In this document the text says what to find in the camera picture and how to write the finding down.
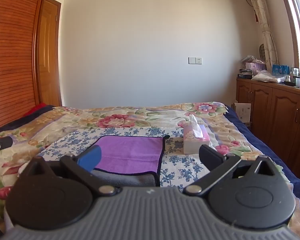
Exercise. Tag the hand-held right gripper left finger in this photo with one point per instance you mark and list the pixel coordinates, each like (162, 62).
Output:
(90, 158)

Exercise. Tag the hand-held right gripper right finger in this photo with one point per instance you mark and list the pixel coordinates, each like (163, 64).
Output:
(210, 156)

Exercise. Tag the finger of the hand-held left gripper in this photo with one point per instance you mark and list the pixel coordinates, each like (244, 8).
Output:
(2, 143)

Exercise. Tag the purple towel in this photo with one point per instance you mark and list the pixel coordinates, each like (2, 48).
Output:
(132, 152)

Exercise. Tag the grey towel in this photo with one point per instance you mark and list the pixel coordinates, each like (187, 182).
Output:
(130, 178)

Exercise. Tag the pink floral tissue box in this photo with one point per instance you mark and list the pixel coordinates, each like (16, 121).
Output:
(193, 142)

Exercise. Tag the blue floral white cloth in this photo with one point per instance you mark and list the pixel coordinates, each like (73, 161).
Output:
(176, 162)

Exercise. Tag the red cloth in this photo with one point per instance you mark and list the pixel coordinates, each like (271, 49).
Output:
(37, 107)

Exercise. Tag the floral bed quilt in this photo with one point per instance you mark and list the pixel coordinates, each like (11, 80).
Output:
(120, 116)

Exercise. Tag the flat cardboard box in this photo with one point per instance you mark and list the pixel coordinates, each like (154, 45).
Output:
(242, 111)

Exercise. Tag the wooden cabinet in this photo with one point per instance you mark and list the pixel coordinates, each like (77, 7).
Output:
(277, 110)

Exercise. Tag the wooden louvered wardrobe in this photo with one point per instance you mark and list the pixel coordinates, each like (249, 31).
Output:
(12, 55)

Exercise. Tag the stack of books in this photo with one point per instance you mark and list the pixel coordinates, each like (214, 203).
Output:
(244, 73)

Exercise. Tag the white plastic bag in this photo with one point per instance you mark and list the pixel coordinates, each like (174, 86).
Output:
(265, 76)

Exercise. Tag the wooden door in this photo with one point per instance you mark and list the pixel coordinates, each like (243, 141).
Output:
(48, 55)

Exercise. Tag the clear plastic bag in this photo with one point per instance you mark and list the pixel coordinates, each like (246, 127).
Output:
(251, 59)

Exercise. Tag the blue box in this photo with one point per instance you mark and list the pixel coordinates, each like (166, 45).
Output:
(276, 69)
(285, 70)

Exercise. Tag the small grey fan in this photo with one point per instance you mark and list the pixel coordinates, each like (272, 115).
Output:
(262, 53)

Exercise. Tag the small white box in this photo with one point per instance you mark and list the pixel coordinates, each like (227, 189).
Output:
(298, 81)

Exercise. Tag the patterned beige curtain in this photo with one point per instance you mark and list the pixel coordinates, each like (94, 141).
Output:
(263, 17)

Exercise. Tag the white wall socket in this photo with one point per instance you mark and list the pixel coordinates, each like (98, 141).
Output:
(195, 60)

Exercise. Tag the wooden window frame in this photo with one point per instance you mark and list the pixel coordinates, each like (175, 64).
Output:
(293, 22)

